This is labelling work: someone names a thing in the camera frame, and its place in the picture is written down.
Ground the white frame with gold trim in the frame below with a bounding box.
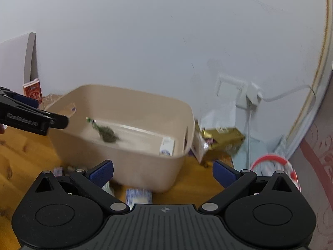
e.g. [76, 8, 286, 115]
[286, 0, 333, 147]

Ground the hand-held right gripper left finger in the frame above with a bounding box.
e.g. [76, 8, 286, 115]
[34, 160, 130, 215]

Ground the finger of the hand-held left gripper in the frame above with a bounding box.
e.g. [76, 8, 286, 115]
[0, 101, 70, 136]
[0, 86, 40, 109]

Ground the red and white ring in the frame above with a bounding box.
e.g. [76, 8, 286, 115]
[250, 154, 301, 191]

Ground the white charger cable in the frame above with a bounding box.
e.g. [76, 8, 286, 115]
[261, 84, 317, 103]

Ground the white charger plug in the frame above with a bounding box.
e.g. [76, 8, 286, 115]
[246, 82, 263, 107]

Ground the white box with blue print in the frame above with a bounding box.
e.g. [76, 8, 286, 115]
[158, 136, 175, 157]

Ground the white panel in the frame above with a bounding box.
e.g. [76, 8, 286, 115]
[0, 32, 37, 88]

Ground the white box with purple print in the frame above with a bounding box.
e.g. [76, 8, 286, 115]
[191, 131, 214, 165]

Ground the grey hanging cable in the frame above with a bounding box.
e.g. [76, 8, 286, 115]
[246, 106, 255, 170]

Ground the beige plastic bin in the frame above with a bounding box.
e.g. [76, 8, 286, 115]
[45, 84, 196, 194]

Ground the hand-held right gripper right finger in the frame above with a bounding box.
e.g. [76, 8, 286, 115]
[199, 160, 300, 215]

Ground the teal cloth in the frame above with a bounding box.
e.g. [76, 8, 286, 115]
[231, 135, 290, 173]

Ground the gold snack packet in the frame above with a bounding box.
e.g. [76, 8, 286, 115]
[195, 120, 246, 166]

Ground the dark green packet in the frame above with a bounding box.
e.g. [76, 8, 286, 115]
[86, 116, 121, 144]

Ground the blue and white packet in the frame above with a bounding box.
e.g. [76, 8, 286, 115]
[125, 188, 153, 206]

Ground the white sachet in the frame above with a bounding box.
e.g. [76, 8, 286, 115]
[102, 182, 115, 196]

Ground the pink patterned fabric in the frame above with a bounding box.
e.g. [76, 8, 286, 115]
[287, 70, 333, 250]

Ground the white wall socket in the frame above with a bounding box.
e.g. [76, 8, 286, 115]
[216, 74, 251, 108]

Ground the red box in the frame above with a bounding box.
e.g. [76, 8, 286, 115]
[22, 79, 43, 105]

